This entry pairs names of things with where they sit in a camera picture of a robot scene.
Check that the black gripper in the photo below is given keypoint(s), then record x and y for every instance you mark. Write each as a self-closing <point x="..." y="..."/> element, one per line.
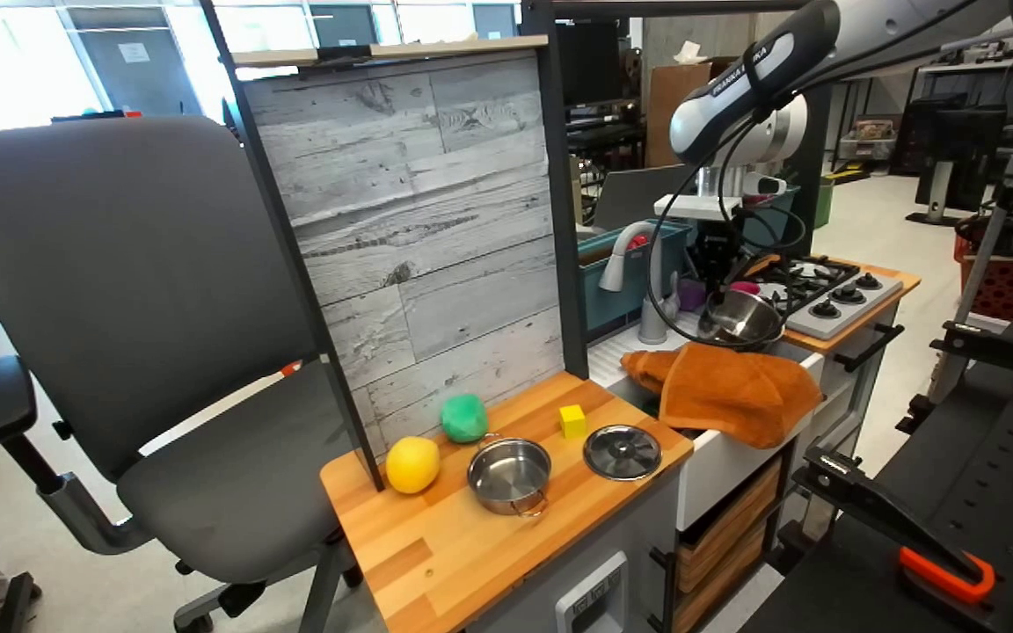
<point x="727" y="250"/>

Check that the large steel pot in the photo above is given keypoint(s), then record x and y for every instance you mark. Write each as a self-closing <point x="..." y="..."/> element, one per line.
<point x="753" y="325"/>

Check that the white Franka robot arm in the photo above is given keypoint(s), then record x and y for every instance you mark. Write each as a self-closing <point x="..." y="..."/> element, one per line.
<point x="753" y="74"/>

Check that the toy stove top with burners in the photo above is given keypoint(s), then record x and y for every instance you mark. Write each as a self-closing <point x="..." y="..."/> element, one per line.
<point x="839" y="307"/>

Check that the steel pot lid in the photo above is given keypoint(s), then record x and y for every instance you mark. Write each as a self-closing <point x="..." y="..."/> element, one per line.
<point x="621" y="452"/>

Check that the small steel pot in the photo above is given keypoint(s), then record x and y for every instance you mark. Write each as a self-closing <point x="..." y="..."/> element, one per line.
<point x="508" y="474"/>

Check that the pink toy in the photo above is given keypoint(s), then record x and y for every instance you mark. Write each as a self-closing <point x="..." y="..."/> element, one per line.
<point x="748" y="290"/>

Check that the purple toy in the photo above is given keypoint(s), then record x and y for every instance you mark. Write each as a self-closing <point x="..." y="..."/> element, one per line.
<point x="692" y="298"/>

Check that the grey toy faucet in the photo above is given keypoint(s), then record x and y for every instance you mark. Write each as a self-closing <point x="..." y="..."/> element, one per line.
<point x="655" y="321"/>

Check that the orange towel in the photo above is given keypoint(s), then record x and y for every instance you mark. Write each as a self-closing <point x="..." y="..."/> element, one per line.
<point x="730" y="393"/>

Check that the dark blue plastic bin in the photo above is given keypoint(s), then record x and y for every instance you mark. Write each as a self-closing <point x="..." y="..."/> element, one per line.
<point x="625" y="311"/>

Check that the white toy sink basin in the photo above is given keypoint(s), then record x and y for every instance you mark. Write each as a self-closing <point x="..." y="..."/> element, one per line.
<point x="719" y="468"/>

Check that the small yellow cube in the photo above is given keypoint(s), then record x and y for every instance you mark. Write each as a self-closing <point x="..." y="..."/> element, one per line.
<point x="574" y="419"/>

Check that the cardboard box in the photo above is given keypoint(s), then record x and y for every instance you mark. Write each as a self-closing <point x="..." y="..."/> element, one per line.
<point x="662" y="107"/>

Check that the wooden drawer crate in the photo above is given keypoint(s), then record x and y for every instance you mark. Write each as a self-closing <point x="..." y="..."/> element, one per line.
<point x="727" y="533"/>

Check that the green toy vegetable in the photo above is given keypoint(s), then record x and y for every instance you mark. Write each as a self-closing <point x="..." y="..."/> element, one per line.
<point x="463" y="419"/>

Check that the grey wood-look back panel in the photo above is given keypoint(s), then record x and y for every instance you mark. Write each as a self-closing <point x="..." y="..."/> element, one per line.
<point x="414" y="233"/>

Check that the yellow toy lemon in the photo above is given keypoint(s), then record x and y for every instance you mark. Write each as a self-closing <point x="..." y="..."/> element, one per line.
<point x="414" y="467"/>

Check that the wooden toy kitchen unit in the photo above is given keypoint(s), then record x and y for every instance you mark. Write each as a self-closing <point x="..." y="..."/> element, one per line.
<point x="449" y="549"/>

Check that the wooden shelf board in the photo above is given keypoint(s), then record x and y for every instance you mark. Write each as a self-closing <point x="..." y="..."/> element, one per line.
<point x="414" y="51"/>

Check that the white stick with red tip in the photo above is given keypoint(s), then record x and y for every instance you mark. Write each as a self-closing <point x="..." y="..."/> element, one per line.
<point x="220" y="410"/>

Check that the grey office chair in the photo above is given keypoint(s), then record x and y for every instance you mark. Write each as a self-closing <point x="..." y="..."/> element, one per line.
<point x="120" y="269"/>

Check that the black window frame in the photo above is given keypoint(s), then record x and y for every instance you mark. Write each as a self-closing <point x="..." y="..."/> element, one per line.
<point x="560" y="179"/>

